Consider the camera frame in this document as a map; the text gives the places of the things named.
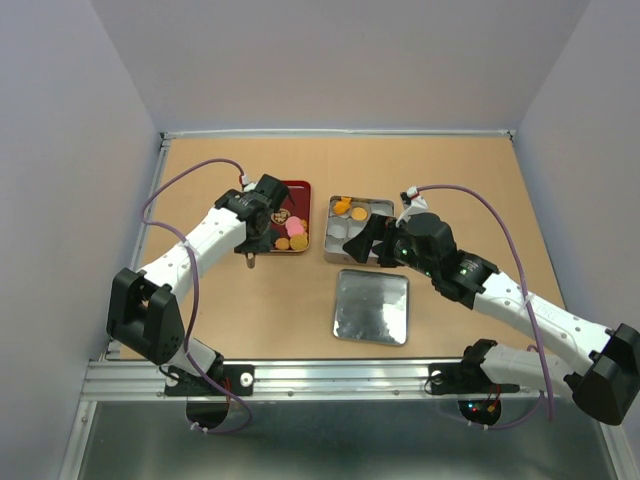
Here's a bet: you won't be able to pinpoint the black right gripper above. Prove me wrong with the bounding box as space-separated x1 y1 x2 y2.
342 212 437 279

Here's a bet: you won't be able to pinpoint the round tan biscuit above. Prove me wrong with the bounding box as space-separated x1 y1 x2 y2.
351 207 369 222
289 233 309 251

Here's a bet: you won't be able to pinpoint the orange cat-shaped cookie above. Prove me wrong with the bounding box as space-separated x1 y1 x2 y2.
332 197 352 216

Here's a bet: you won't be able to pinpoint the silver metal tongs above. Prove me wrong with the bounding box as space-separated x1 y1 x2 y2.
245 252 256 269

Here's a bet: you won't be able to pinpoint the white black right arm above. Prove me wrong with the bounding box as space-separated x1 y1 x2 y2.
343 213 639 426

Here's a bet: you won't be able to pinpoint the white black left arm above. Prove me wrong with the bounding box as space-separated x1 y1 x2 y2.
106 175 289 396

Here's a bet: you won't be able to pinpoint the square cookie tin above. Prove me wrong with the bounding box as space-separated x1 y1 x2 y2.
323 195 395 265

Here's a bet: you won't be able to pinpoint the pink round cookie lower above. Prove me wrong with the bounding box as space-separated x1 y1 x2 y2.
285 222 306 238

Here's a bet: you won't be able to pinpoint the tan flower cookie lower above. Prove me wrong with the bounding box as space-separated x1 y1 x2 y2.
274 237 291 251

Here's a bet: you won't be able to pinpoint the silver tin lid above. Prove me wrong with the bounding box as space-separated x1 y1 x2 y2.
332 269 409 347

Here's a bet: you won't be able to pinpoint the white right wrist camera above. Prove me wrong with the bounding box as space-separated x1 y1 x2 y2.
396 186 428 226

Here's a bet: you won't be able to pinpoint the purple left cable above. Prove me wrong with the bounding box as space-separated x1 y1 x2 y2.
140 158 254 435

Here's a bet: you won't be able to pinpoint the aluminium front rail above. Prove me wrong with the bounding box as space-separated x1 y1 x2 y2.
82 355 566 401

